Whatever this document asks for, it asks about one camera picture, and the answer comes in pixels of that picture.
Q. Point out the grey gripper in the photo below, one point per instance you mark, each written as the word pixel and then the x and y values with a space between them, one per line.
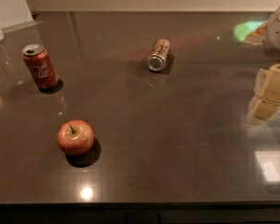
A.
pixel 278 36

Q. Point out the orange soda can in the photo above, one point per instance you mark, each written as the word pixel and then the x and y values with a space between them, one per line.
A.
pixel 157 58

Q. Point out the red Coca-Cola can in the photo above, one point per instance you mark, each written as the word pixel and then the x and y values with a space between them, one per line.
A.
pixel 39 65

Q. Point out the green and orange chip bag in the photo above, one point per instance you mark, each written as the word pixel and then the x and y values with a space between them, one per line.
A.
pixel 251 32

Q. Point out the red apple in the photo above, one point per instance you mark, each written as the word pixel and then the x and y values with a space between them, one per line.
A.
pixel 75 137

